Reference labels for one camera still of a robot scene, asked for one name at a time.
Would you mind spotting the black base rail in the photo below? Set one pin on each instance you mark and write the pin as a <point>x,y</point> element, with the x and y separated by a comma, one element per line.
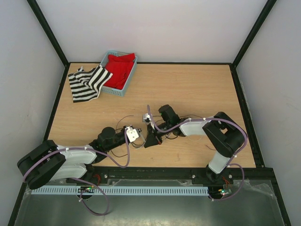
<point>197,175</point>

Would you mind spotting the red cloth in basket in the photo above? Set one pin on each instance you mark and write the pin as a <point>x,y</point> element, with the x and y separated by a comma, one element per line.
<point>120,67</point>

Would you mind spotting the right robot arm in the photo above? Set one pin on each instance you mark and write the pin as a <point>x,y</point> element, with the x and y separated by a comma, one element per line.
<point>226,136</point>

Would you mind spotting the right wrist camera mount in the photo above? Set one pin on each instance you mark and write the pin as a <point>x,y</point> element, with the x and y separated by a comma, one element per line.
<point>146,118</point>

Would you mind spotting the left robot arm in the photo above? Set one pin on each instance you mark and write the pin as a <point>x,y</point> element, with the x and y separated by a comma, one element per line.
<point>50,161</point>

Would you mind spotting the black white striped cloth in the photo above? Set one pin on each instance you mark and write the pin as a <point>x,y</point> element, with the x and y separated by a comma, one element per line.
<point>86,86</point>

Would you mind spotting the light blue cable duct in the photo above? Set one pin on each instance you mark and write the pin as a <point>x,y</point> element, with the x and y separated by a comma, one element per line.
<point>123,190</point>

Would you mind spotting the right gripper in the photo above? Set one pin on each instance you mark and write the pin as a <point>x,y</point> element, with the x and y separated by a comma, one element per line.
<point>153,138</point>

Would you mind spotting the light blue plastic basket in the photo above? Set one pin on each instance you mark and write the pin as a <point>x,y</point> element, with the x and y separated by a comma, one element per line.
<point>113,91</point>

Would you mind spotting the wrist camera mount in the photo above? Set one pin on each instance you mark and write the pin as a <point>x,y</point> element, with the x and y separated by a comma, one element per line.
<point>146,118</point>
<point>128,132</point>

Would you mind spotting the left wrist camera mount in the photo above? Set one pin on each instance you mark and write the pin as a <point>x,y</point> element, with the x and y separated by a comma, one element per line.
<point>128,132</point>

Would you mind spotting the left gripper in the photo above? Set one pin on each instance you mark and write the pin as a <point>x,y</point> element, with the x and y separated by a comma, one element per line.
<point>138,129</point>

